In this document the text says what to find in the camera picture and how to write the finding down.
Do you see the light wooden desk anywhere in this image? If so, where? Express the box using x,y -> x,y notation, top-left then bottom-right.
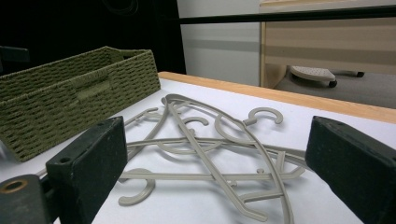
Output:
259,0 -> 396,89

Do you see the green woven basket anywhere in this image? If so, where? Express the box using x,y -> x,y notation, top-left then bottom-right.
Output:
0,46 -> 162,162

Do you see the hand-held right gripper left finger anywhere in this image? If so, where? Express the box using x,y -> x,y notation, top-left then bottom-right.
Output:
45,115 -> 129,224

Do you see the white cabinet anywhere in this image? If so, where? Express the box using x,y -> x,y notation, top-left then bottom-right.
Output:
177,0 -> 262,87

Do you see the black horizontal bar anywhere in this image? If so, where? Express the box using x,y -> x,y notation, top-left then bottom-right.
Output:
178,5 -> 396,25

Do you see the black curtain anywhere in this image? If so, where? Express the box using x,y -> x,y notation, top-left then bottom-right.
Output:
0,0 -> 187,77

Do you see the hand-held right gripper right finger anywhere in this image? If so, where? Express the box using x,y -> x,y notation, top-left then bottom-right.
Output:
304,115 -> 396,224

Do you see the white table mat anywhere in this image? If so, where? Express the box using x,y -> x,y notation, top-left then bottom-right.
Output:
0,77 -> 396,224

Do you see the white wheeled base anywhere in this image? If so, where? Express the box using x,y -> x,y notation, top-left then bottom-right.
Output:
289,64 -> 366,89

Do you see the beige plastic hanger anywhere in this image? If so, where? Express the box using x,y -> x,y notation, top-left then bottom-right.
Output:
36,167 -> 307,208
162,92 -> 295,224
124,106 -> 309,162

